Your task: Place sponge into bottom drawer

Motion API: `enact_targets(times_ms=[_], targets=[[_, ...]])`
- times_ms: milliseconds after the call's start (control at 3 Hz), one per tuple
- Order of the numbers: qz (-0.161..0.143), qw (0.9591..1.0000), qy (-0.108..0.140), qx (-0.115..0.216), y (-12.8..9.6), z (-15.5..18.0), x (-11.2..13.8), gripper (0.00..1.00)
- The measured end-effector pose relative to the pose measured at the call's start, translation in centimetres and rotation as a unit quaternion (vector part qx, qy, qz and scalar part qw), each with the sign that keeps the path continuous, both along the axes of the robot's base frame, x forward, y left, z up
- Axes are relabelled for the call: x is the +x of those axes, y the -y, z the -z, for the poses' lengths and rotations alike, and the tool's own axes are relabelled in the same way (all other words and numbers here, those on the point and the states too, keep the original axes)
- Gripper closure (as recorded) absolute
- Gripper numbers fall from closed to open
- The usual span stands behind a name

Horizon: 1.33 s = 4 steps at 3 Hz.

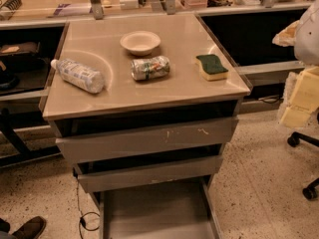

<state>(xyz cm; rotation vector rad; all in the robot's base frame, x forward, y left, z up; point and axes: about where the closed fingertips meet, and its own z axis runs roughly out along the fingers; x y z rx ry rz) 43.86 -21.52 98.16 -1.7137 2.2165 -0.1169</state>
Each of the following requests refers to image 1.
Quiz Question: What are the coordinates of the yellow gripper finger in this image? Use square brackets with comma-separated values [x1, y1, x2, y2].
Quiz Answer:
[279, 66, 319, 127]

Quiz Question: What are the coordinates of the green and yellow sponge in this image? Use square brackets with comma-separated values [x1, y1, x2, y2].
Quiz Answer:
[196, 54, 228, 81]

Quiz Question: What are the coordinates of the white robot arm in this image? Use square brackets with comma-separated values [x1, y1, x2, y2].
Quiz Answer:
[278, 0, 319, 127]

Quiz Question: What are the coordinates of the grey top drawer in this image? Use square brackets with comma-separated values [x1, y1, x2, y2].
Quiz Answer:
[56, 117, 238, 164]

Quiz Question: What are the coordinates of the grey drawer cabinet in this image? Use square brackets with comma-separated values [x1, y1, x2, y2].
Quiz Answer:
[38, 12, 253, 239]

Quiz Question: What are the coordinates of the grey open bottom drawer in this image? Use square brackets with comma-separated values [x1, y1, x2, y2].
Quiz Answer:
[99, 178, 222, 239]

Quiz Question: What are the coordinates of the grey middle drawer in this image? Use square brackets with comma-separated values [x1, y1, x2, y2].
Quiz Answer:
[78, 155, 223, 192]

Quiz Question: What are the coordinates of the black office chair base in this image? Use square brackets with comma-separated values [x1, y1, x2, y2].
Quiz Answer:
[286, 113, 319, 201]

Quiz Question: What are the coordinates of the crushed aluminium drink can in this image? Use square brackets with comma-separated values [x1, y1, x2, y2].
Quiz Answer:
[131, 56, 170, 81]

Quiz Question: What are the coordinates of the beige shallow bowl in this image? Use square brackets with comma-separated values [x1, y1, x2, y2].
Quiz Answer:
[120, 31, 160, 56]

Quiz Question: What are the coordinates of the clear plastic water bottle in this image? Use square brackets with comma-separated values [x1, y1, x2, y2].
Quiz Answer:
[51, 59, 105, 94]

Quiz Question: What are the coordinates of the purple and white packet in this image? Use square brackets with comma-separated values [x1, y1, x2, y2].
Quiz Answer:
[52, 3, 92, 17]

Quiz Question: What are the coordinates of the brown shoe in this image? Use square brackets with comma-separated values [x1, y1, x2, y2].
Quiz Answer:
[13, 216, 46, 239]

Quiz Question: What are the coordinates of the black spiral brush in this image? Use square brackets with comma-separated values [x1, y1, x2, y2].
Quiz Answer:
[0, 0, 22, 21]

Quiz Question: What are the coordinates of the black floor cable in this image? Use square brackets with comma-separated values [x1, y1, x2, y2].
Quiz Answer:
[72, 168, 101, 239]

